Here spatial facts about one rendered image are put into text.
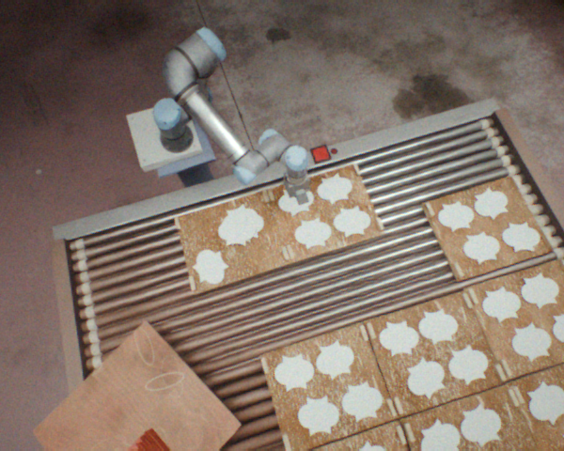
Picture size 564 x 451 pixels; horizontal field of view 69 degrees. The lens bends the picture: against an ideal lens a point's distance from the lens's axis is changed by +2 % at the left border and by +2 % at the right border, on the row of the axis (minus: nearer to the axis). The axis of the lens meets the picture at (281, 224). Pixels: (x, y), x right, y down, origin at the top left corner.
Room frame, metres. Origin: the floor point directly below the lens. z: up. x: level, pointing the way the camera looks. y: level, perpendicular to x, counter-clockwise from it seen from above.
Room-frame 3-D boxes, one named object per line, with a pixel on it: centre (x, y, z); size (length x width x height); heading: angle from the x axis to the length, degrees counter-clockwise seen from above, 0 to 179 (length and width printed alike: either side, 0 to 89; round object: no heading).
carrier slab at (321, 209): (0.61, -0.19, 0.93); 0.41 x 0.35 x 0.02; 103
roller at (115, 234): (0.77, -0.05, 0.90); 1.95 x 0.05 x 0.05; 103
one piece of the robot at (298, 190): (0.64, -0.08, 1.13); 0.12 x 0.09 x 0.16; 17
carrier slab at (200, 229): (0.52, 0.22, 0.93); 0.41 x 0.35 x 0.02; 103
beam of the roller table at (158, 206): (0.84, -0.03, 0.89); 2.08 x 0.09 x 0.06; 103
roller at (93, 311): (0.48, -0.12, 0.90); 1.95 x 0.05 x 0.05; 103
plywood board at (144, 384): (-0.15, 0.55, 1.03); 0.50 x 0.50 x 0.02; 42
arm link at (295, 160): (0.67, -0.07, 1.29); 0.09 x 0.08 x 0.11; 41
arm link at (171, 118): (1.04, 0.43, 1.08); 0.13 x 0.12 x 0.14; 131
